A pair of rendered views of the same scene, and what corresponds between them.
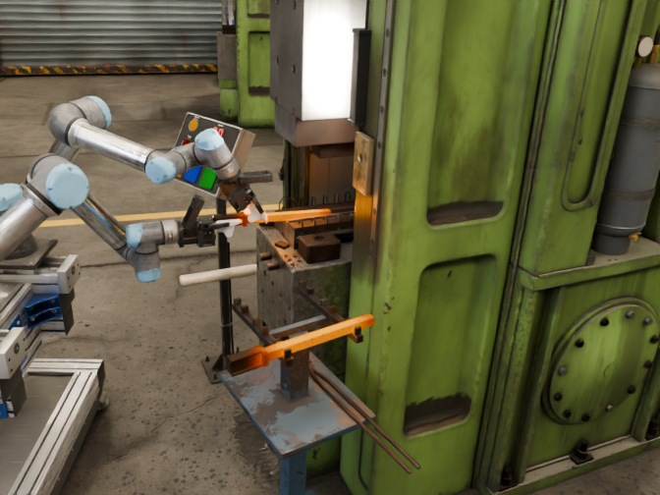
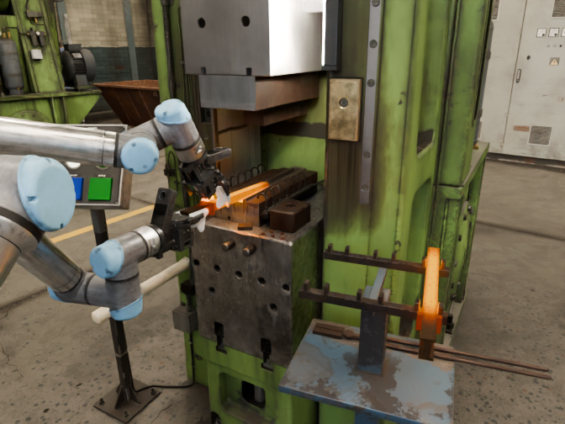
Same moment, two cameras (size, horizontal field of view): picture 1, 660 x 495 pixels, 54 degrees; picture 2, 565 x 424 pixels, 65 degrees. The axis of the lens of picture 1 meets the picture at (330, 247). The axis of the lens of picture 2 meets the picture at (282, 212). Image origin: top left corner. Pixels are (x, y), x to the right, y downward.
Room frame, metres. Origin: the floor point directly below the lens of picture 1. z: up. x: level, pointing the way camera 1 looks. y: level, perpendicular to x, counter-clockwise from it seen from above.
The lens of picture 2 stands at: (0.88, 0.81, 1.44)
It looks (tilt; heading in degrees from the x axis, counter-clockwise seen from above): 20 degrees down; 324
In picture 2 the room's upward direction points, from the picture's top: 1 degrees counter-clockwise
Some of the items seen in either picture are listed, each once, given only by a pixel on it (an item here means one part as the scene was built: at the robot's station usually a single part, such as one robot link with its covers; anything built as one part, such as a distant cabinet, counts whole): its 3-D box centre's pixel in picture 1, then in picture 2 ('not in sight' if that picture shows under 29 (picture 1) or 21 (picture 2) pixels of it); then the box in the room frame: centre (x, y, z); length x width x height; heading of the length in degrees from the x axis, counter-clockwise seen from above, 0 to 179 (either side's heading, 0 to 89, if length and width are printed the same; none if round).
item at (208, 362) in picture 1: (226, 359); (126, 390); (2.52, 0.47, 0.05); 0.22 x 0.22 x 0.09; 24
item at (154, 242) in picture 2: (170, 232); (145, 242); (1.86, 0.51, 1.00); 0.08 x 0.05 x 0.08; 25
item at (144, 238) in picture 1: (144, 236); (118, 256); (1.83, 0.58, 1.00); 0.11 x 0.08 x 0.09; 115
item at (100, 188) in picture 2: (209, 179); (100, 188); (2.36, 0.48, 1.01); 0.07 x 0.05 x 0.07; 49
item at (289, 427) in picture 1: (294, 395); (371, 367); (1.50, 0.09, 0.67); 0.40 x 0.30 x 0.02; 33
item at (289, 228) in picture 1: (339, 218); (266, 191); (2.13, -0.03, 0.96); 0.42 x 0.20 x 0.09; 114
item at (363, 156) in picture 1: (362, 163); (344, 109); (1.81, -0.09, 1.27); 0.09 x 0.02 x 0.17; 24
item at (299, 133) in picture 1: (344, 119); (264, 87); (2.13, -0.03, 1.32); 0.42 x 0.20 x 0.10; 114
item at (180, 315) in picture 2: not in sight; (186, 318); (2.42, 0.20, 0.36); 0.09 x 0.07 x 0.12; 24
